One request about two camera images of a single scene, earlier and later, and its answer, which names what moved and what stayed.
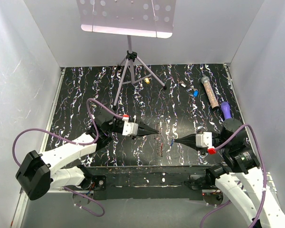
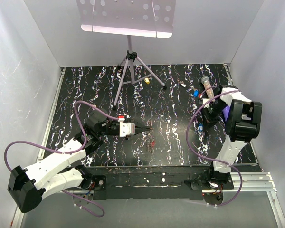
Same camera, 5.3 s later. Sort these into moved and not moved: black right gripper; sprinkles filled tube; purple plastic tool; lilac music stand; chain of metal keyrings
Moved: chain of metal keyrings; black right gripper
Not moved: purple plastic tool; lilac music stand; sprinkles filled tube
